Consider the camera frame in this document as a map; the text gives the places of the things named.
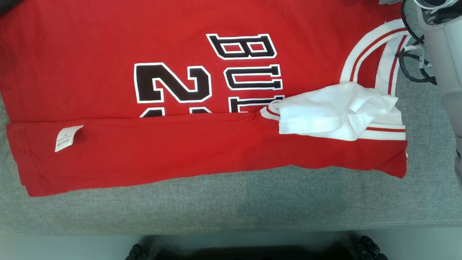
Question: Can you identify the red and white jersey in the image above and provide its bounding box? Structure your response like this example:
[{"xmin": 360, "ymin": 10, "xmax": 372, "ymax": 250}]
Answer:
[{"xmin": 0, "ymin": 0, "xmax": 410, "ymax": 198}]

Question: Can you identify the grey fabric sofa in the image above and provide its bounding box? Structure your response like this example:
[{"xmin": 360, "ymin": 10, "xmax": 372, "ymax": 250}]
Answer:
[{"xmin": 0, "ymin": 0, "xmax": 462, "ymax": 235}]

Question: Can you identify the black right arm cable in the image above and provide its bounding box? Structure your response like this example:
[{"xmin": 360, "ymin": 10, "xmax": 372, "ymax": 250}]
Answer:
[{"xmin": 395, "ymin": 0, "xmax": 438, "ymax": 86}]

